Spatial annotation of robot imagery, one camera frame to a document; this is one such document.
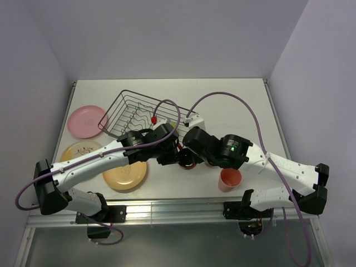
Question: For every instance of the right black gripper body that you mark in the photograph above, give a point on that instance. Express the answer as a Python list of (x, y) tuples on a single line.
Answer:
[(201, 158)]

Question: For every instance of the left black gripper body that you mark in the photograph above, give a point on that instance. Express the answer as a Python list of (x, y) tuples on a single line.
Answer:
[(166, 156)]

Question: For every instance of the orange brown ceramic mug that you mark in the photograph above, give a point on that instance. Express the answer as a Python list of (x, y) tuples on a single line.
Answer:
[(186, 159)]

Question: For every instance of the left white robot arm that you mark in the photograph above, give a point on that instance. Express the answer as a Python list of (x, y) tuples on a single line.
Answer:
[(55, 184)]

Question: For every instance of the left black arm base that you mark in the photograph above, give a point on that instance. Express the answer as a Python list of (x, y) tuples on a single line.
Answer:
[(105, 218)]

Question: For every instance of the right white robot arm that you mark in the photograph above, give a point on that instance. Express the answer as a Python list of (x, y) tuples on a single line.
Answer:
[(304, 185)]

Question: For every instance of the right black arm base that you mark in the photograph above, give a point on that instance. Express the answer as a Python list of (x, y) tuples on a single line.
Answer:
[(252, 223)]

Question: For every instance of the pink plastic cup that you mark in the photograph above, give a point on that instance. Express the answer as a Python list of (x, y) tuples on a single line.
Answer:
[(229, 179)]

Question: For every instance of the orange plastic plate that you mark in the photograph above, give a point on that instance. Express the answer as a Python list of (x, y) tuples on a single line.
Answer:
[(126, 177)]

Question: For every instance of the pink plastic plate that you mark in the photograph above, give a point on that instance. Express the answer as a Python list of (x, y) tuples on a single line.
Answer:
[(84, 122)]

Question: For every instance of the cream yellow floral plate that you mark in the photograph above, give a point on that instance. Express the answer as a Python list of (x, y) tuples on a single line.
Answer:
[(79, 149)]

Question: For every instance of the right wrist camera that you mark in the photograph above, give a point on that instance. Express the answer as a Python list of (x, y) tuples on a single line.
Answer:
[(194, 120)]

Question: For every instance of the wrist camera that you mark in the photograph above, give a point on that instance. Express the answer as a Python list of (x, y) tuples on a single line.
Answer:
[(194, 120), (156, 121)]

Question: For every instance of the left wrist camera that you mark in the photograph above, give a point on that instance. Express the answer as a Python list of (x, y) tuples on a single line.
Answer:
[(156, 121)]

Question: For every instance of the metal wire dish rack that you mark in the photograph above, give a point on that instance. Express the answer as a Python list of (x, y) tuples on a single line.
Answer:
[(132, 111)]

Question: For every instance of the aluminium front rail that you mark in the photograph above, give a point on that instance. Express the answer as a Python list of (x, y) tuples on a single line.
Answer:
[(151, 212)]

